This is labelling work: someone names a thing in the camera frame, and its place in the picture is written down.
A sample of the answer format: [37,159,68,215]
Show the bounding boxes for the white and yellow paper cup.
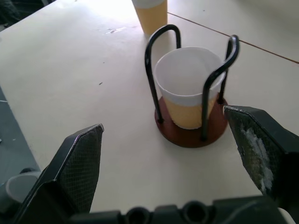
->
[132,0,168,35]
[153,47,228,130]

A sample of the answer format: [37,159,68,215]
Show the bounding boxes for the black wire cup holder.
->
[144,24,240,148]

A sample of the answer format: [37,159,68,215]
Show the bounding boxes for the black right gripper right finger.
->
[223,105,299,211]

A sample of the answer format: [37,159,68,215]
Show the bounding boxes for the silver robot body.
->
[0,168,42,224]

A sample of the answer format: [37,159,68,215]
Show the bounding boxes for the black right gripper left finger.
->
[12,123,104,224]

